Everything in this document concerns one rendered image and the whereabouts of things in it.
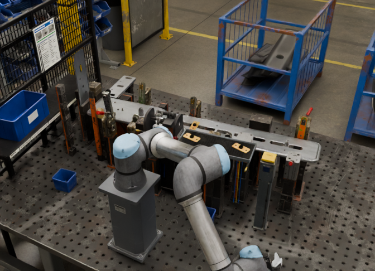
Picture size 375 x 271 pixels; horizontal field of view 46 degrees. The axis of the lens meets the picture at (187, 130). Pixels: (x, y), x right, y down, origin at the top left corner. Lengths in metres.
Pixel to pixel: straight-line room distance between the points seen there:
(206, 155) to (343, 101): 3.51
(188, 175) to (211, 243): 0.25
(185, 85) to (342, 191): 2.76
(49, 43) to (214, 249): 1.84
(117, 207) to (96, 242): 0.35
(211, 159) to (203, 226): 0.24
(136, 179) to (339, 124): 2.96
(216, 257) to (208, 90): 3.49
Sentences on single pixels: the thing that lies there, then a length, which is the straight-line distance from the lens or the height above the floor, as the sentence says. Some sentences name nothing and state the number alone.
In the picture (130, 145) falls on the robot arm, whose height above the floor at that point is 1.33.
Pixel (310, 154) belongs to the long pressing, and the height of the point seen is 1.00.
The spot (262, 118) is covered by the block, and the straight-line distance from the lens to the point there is 2.62.
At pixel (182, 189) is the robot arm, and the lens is 1.56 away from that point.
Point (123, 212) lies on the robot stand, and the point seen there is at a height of 0.99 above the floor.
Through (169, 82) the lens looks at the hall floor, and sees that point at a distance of 5.08.
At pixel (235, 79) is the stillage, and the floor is 0.16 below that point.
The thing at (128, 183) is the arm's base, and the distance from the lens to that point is 1.98.
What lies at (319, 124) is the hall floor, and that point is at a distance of 4.56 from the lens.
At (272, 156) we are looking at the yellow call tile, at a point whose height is 1.16.
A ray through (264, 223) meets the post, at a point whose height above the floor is 0.75.
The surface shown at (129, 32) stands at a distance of 5.37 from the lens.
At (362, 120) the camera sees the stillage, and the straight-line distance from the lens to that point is 4.44.
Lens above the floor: 2.45
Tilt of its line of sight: 35 degrees down
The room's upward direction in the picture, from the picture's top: straight up
